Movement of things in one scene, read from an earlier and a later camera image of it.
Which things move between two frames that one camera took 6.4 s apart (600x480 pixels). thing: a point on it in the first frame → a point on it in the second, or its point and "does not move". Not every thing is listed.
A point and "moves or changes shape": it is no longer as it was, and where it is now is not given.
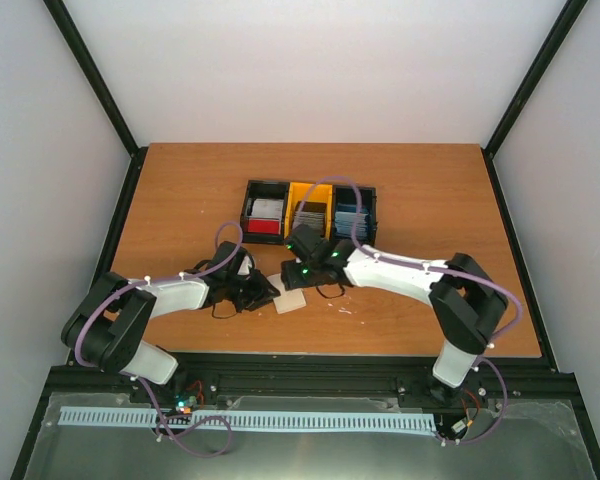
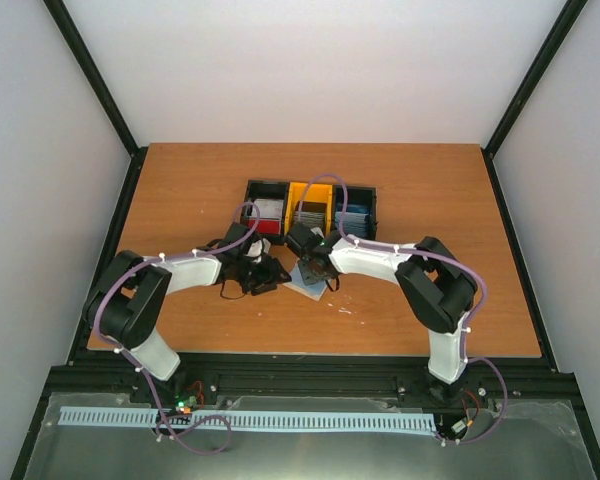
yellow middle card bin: [297, 192] does not move
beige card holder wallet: [288, 300] moves or changes shape
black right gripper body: [302, 279] does not move
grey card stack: [312, 214] does not move
